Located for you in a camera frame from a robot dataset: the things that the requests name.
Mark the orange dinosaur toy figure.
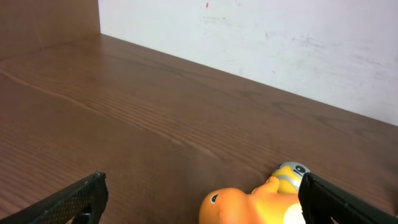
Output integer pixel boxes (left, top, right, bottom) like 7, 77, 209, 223
198, 177, 305, 224

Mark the yellow one-eyed ball toy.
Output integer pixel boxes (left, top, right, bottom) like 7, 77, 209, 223
271, 162, 311, 194

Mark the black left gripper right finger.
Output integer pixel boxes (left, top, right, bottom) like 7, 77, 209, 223
298, 172, 397, 224

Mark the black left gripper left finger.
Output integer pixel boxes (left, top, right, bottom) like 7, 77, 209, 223
1, 172, 109, 224

